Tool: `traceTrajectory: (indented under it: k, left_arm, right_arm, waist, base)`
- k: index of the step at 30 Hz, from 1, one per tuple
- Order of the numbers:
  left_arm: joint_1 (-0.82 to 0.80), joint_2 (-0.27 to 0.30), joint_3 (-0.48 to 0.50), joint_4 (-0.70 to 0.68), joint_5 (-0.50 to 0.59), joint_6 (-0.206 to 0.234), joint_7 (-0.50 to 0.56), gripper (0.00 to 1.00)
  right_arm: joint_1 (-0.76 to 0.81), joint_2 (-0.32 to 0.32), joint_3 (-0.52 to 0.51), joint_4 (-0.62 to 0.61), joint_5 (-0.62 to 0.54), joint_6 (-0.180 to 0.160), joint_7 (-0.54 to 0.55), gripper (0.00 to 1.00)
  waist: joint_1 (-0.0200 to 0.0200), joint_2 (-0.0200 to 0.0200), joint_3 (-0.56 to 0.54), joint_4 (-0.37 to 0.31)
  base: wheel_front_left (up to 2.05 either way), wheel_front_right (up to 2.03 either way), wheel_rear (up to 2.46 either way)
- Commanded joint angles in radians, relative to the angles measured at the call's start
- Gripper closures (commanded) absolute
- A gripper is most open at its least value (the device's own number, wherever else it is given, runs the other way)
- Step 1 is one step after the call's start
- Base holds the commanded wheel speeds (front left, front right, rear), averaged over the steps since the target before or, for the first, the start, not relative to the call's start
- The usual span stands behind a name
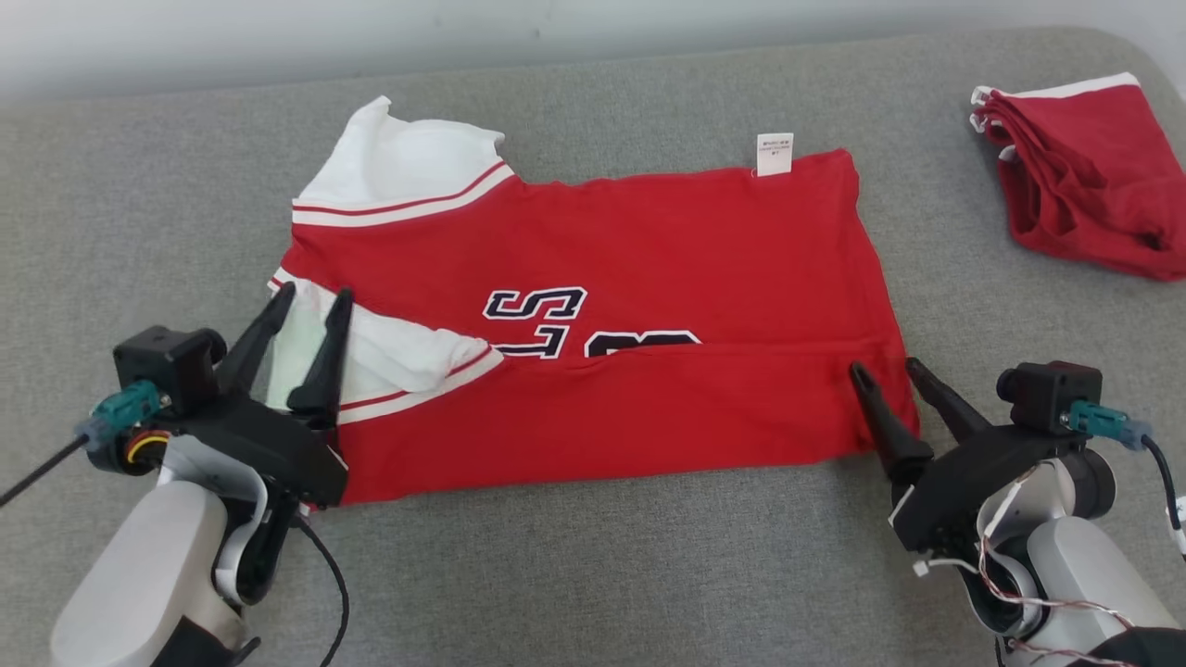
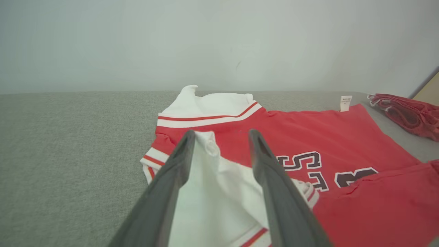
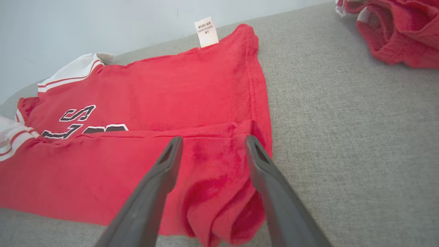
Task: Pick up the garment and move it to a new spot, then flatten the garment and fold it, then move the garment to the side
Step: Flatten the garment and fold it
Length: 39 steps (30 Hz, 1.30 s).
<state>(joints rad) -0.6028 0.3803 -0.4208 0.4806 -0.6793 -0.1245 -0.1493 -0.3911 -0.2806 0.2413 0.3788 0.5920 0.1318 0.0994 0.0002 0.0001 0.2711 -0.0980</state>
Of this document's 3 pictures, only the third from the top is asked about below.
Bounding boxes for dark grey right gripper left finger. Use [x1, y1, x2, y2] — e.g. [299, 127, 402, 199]
[94, 136, 183, 247]

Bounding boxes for red shorts with white stripe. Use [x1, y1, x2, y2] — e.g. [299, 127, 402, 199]
[335, 0, 439, 69]

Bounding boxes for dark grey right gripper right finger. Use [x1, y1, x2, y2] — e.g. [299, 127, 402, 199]
[245, 135, 333, 247]

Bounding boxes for red white jersey shirt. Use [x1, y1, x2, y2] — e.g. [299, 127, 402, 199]
[0, 16, 273, 247]

